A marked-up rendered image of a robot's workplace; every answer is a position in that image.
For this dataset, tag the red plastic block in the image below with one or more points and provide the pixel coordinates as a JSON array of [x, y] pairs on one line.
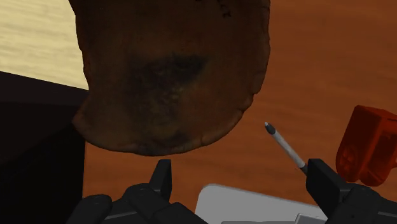
[[369, 145]]

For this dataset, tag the grey pen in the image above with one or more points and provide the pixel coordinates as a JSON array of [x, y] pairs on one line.
[[285, 145]]

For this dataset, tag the brown round bread loaf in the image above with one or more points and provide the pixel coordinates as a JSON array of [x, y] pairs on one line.
[[173, 77]]

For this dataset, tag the grey flat tablet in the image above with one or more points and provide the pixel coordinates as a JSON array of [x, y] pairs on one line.
[[248, 206]]

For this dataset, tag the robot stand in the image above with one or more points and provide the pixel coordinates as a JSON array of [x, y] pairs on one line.
[[37, 149]]

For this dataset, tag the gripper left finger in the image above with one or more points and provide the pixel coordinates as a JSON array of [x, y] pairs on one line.
[[145, 201]]

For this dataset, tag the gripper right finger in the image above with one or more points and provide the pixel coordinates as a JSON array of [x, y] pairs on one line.
[[338, 195]]

